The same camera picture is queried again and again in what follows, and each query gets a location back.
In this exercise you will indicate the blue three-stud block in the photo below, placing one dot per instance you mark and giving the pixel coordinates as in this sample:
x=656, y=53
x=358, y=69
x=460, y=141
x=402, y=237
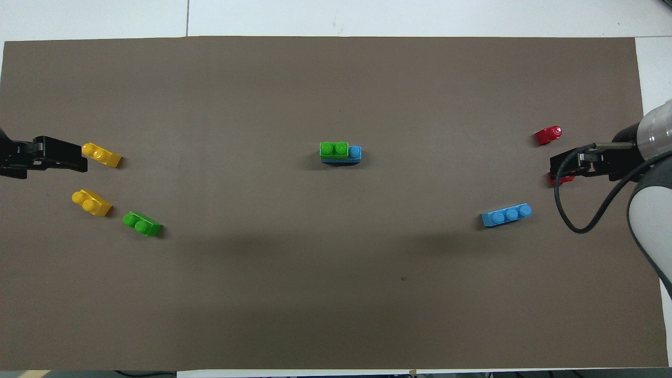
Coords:
x=506, y=215
x=355, y=153

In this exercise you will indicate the red one-stud block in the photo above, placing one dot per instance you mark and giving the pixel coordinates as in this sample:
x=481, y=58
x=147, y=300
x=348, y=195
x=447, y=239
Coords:
x=548, y=135
x=563, y=180

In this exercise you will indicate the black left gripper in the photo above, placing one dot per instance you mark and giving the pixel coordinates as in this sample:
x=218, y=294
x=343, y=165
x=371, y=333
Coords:
x=18, y=157

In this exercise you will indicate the green two-stud block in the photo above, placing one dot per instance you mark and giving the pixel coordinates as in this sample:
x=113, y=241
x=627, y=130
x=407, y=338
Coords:
x=334, y=150
x=142, y=224

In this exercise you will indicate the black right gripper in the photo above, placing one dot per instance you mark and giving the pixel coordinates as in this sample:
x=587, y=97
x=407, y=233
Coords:
x=619, y=163

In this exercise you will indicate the yellow two-stud block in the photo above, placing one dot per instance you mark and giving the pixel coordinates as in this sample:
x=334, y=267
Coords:
x=102, y=155
x=92, y=202

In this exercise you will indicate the brown table mat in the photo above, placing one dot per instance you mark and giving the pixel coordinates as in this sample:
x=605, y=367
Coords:
x=336, y=289

